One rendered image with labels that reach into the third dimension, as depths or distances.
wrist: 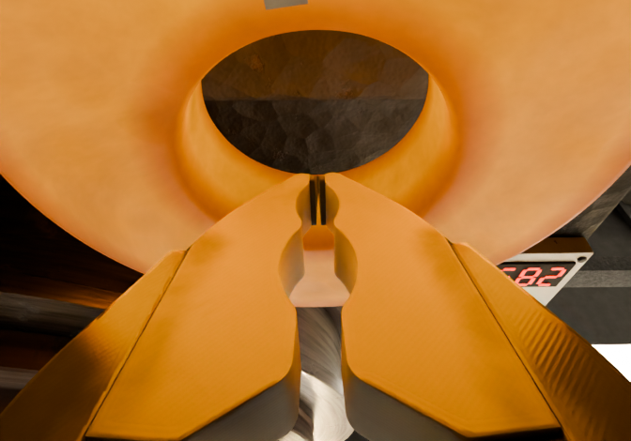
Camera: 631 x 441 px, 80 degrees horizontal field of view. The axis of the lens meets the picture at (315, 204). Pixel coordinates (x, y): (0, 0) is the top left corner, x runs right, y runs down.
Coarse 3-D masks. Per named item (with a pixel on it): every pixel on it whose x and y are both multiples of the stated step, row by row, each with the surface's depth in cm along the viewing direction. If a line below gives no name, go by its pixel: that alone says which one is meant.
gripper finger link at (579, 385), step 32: (480, 256) 8; (480, 288) 7; (512, 288) 7; (512, 320) 6; (544, 320) 6; (544, 352) 6; (576, 352) 6; (544, 384) 5; (576, 384) 5; (608, 384) 5; (576, 416) 5; (608, 416) 5
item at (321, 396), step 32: (0, 192) 19; (0, 224) 18; (32, 224) 18; (0, 256) 17; (32, 256) 17; (64, 256) 18; (96, 256) 18; (0, 288) 15; (32, 288) 15; (64, 288) 16; (96, 288) 16; (128, 288) 18; (0, 320) 17; (32, 320) 17; (64, 320) 17; (320, 320) 28; (320, 352) 26; (320, 384) 23; (320, 416) 29
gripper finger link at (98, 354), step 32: (160, 288) 7; (96, 320) 7; (128, 320) 7; (64, 352) 6; (96, 352) 6; (128, 352) 6; (32, 384) 6; (64, 384) 6; (96, 384) 6; (0, 416) 5; (32, 416) 5; (64, 416) 5
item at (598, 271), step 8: (592, 256) 507; (600, 256) 507; (608, 256) 507; (616, 256) 507; (624, 256) 507; (584, 264) 499; (592, 264) 499; (600, 264) 499; (608, 264) 499; (616, 264) 499; (624, 264) 499; (576, 272) 496; (584, 272) 496; (592, 272) 496; (600, 272) 496; (608, 272) 496; (616, 272) 496; (624, 272) 497; (576, 280) 509; (584, 280) 510; (592, 280) 510; (600, 280) 510; (608, 280) 510; (616, 280) 510; (624, 280) 510
